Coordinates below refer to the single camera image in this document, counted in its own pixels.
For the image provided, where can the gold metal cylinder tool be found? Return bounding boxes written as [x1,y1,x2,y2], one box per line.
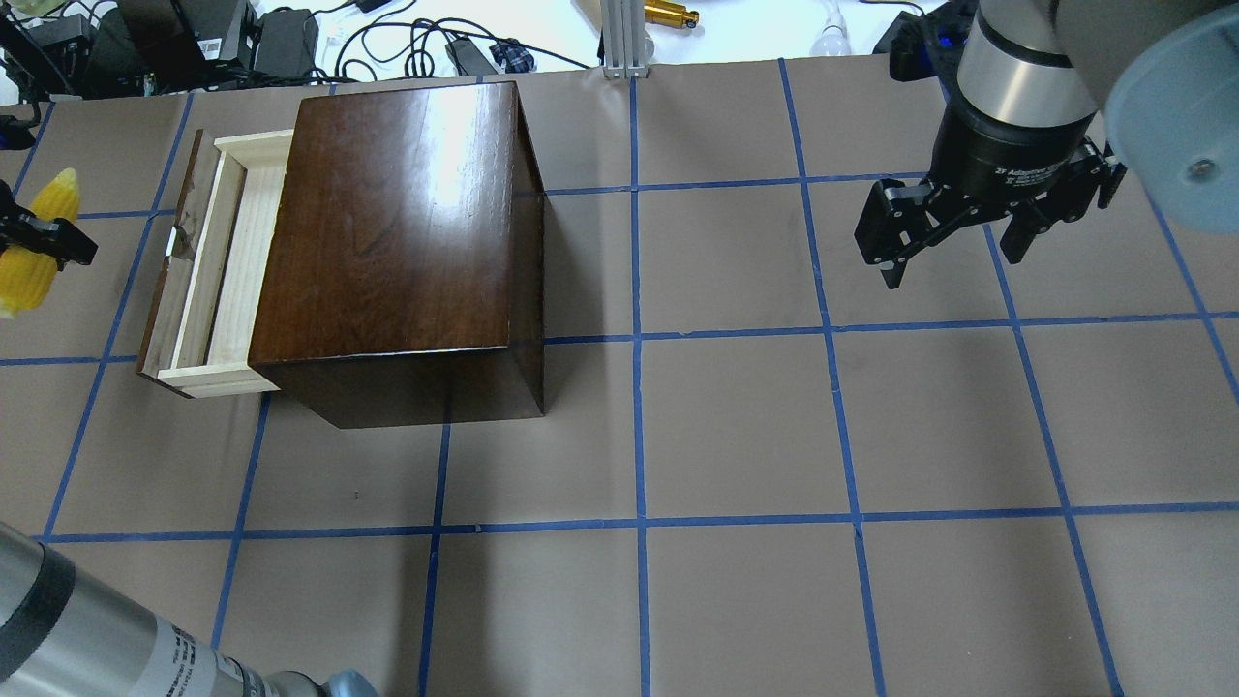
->
[643,0,700,30]

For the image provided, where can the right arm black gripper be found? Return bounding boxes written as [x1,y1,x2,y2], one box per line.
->
[855,105,1127,290]

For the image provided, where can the black power adapter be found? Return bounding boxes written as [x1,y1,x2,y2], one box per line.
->
[253,9,318,79]

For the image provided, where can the dark brown wooden cabinet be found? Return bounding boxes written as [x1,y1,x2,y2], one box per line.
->
[247,82,546,430]

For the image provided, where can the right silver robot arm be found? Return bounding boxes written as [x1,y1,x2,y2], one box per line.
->
[855,1,1238,288]

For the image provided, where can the aluminium frame post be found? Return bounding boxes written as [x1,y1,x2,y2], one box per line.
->
[600,0,650,80]

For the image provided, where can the black electronics box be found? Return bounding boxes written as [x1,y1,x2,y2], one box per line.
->
[118,1,259,92]

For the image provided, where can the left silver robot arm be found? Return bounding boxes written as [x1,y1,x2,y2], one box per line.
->
[1,168,375,696]

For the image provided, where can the yellow toy corn cob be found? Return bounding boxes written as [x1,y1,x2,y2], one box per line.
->
[1,167,81,319]

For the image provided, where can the white light bulb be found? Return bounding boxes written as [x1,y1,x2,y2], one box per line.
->
[810,0,852,57]

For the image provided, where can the light wood drawer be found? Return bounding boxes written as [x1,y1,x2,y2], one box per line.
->
[136,129,295,400]

